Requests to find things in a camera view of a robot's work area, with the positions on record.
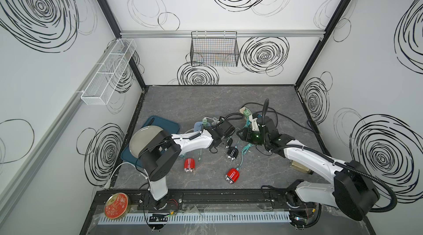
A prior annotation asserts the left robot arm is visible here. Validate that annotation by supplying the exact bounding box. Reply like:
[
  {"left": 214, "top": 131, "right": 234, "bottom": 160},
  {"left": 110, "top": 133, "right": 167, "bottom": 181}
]
[{"left": 130, "top": 120, "right": 236, "bottom": 202}]

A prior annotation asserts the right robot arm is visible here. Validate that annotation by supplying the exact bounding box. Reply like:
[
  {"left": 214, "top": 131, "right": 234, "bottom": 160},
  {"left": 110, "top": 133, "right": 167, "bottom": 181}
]
[{"left": 237, "top": 116, "right": 398, "bottom": 221}]

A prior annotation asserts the green charger on beige strip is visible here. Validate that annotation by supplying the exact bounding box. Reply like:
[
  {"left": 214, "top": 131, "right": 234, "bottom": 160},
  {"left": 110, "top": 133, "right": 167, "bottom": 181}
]
[{"left": 243, "top": 109, "right": 252, "bottom": 118}]

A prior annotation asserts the black power cord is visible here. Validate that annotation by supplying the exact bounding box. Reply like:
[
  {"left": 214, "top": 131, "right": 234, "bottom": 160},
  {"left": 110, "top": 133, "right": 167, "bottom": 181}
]
[{"left": 242, "top": 102, "right": 318, "bottom": 135}]

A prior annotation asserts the white wire wall shelf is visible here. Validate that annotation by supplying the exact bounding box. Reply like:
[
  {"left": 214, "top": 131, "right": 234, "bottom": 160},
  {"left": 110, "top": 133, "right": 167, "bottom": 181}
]
[{"left": 80, "top": 39, "right": 137, "bottom": 106}]

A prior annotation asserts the round grey plate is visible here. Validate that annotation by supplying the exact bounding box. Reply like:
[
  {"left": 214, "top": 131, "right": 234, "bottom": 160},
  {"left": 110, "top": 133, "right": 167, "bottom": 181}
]
[{"left": 130, "top": 126, "right": 163, "bottom": 158}]

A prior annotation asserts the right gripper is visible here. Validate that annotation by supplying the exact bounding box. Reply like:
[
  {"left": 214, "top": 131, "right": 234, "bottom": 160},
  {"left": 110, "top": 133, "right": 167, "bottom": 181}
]
[{"left": 235, "top": 127, "right": 269, "bottom": 146}]

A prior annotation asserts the teal plastic tray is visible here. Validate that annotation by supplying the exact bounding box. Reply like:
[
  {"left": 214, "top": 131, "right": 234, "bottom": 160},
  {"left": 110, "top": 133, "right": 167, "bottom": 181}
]
[{"left": 121, "top": 116, "right": 180, "bottom": 165}]

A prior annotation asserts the teal charging cable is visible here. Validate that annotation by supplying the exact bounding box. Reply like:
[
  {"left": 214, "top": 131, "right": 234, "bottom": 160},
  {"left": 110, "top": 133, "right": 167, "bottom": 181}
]
[{"left": 236, "top": 119, "right": 253, "bottom": 170}]

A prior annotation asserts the red round tin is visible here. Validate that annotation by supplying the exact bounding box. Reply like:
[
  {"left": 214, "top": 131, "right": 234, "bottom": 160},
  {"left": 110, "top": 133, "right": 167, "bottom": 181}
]
[{"left": 104, "top": 193, "right": 130, "bottom": 220}]

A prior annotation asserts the white slotted cable duct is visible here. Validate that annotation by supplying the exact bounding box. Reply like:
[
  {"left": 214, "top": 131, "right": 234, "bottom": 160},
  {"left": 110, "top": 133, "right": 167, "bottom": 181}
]
[{"left": 98, "top": 211, "right": 291, "bottom": 225}]

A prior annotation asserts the black wire wall basket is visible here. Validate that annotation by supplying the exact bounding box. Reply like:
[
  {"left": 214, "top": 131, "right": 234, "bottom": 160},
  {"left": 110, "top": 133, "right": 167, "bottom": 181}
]
[{"left": 189, "top": 31, "right": 240, "bottom": 67}]

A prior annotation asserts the beige power strip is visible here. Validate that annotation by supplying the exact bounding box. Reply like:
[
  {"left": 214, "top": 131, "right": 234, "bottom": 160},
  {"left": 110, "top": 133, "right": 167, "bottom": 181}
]
[{"left": 239, "top": 107, "right": 258, "bottom": 121}]

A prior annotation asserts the blue power strip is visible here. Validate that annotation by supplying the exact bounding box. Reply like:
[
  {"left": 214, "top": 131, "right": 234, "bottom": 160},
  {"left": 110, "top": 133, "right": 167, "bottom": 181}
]
[{"left": 193, "top": 122, "right": 204, "bottom": 132}]

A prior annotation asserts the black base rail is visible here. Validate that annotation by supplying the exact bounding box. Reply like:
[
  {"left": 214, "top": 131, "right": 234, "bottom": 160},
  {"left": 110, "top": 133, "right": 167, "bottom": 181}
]
[{"left": 91, "top": 188, "right": 293, "bottom": 211}]

